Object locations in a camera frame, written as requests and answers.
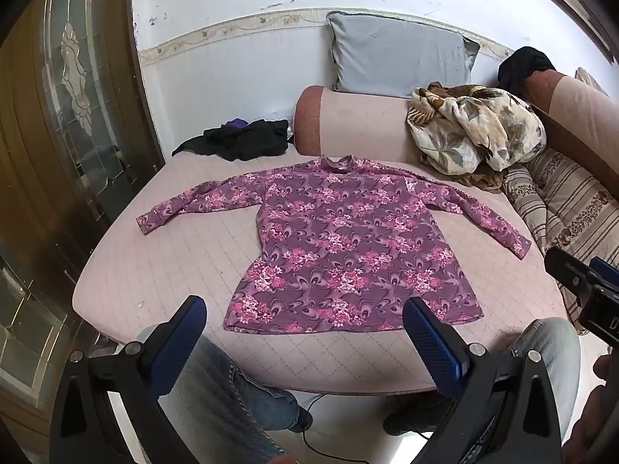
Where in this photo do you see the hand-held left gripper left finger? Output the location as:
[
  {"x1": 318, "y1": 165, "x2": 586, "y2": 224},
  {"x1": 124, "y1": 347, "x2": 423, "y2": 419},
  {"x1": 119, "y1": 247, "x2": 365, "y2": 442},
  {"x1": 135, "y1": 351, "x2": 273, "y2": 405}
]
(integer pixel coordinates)
[{"x1": 48, "y1": 295, "x2": 209, "y2": 464}]

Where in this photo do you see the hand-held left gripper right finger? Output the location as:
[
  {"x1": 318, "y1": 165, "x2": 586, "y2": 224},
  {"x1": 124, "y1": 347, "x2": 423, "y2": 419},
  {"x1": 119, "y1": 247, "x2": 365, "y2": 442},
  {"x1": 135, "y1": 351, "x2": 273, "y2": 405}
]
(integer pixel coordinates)
[{"x1": 402, "y1": 297, "x2": 564, "y2": 464}]

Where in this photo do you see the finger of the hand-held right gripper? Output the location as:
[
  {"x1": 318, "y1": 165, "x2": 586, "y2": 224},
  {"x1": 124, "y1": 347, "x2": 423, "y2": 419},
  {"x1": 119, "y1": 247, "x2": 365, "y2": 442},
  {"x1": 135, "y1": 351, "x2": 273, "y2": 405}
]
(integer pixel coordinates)
[
  {"x1": 544, "y1": 247, "x2": 598, "y2": 300},
  {"x1": 589, "y1": 256, "x2": 619, "y2": 293}
]

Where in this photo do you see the purple floral long-sleeve shirt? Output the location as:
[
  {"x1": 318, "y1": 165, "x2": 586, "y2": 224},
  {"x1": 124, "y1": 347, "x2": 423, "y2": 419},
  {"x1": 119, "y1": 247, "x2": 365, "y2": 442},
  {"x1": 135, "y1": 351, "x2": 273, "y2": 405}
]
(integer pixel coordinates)
[{"x1": 136, "y1": 155, "x2": 533, "y2": 334}]

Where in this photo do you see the black clothes pile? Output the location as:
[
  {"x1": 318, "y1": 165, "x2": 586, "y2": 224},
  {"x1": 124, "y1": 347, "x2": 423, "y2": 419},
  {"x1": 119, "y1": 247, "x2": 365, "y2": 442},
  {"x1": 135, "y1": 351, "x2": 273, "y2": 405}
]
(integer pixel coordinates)
[{"x1": 173, "y1": 118, "x2": 291, "y2": 162}]

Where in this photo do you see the person's right leg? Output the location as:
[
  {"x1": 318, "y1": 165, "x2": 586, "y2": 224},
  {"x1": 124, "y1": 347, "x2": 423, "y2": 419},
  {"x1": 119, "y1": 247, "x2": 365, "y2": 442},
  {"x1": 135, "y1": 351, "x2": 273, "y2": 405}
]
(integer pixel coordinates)
[{"x1": 503, "y1": 318, "x2": 581, "y2": 428}]

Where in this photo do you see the person's leg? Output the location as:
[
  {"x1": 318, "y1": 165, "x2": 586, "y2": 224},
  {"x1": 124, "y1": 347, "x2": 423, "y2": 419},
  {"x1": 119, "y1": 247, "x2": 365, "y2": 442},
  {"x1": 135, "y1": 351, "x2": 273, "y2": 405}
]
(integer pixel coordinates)
[
  {"x1": 138, "y1": 326, "x2": 301, "y2": 464},
  {"x1": 503, "y1": 318, "x2": 581, "y2": 428}
]

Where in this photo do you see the person's left leg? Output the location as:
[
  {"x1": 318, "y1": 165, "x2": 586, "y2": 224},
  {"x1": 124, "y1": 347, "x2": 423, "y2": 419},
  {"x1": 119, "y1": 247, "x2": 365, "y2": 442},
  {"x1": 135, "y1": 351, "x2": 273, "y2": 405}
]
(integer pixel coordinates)
[{"x1": 138, "y1": 326, "x2": 301, "y2": 464}]

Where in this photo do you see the person's right shoe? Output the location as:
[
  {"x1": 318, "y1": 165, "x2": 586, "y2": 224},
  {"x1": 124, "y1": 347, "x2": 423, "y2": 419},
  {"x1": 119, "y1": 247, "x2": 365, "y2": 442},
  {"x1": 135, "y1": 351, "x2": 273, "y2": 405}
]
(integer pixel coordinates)
[{"x1": 383, "y1": 394, "x2": 453, "y2": 438}]

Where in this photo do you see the person's shoe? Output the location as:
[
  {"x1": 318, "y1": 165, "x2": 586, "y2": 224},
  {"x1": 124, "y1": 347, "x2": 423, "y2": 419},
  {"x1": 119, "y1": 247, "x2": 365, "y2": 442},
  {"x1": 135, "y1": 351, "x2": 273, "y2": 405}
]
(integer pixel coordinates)
[
  {"x1": 383, "y1": 394, "x2": 453, "y2": 438},
  {"x1": 285, "y1": 406, "x2": 314, "y2": 433}
]

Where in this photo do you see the person's left shoe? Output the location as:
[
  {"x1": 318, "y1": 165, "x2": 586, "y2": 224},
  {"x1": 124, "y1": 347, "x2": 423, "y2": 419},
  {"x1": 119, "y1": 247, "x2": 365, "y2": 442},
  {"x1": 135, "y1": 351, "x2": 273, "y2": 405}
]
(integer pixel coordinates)
[{"x1": 285, "y1": 406, "x2": 314, "y2": 433}]

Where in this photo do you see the brown and pink headboard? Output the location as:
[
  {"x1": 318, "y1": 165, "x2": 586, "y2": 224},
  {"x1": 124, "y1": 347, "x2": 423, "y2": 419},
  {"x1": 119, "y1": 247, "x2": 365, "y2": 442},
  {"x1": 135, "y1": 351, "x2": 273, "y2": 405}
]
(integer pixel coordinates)
[{"x1": 525, "y1": 70, "x2": 619, "y2": 179}]

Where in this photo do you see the cream floral blanket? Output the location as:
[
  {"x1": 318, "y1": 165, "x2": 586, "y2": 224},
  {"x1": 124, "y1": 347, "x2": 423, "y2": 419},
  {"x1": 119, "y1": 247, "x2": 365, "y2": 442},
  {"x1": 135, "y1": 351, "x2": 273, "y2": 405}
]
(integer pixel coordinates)
[{"x1": 406, "y1": 82, "x2": 547, "y2": 189}]

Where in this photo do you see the black cloth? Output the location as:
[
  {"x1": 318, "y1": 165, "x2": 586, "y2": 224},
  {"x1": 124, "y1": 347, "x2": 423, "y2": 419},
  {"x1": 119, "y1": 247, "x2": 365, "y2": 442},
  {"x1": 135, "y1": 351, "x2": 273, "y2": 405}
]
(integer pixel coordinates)
[{"x1": 497, "y1": 46, "x2": 556, "y2": 94}]

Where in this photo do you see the wooden door with glass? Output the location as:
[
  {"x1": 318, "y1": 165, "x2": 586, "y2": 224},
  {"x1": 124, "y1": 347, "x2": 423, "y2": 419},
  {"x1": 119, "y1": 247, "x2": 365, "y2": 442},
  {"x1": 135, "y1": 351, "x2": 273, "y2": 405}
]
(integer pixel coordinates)
[{"x1": 0, "y1": 0, "x2": 165, "y2": 426}]

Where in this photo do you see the pink cylindrical bolster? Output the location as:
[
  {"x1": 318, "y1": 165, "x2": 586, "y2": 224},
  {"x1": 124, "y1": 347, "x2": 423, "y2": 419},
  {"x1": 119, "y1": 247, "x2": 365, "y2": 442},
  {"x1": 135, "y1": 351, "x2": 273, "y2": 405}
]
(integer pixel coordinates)
[{"x1": 294, "y1": 85, "x2": 436, "y2": 165}]

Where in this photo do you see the grey pillow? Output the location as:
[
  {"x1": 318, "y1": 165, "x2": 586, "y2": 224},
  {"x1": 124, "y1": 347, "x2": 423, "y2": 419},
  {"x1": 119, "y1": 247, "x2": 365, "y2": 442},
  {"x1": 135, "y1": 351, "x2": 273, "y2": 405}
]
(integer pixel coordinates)
[{"x1": 326, "y1": 10, "x2": 480, "y2": 100}]

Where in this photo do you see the black floor cable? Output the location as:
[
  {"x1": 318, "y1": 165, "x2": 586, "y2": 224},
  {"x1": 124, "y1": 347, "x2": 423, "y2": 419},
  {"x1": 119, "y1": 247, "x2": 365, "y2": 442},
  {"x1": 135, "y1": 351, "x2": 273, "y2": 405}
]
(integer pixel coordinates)
[{"x1": 304, "y1": 394, "x2": 429, "y2": 461}]

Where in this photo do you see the wooden picture frame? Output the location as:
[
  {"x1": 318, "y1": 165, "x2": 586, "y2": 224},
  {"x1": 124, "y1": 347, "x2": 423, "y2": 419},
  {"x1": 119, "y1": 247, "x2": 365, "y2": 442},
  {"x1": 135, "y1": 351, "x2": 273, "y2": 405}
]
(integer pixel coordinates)
[{"x1": 503, "y1": 0, "x2": 619, "y2": 66}]

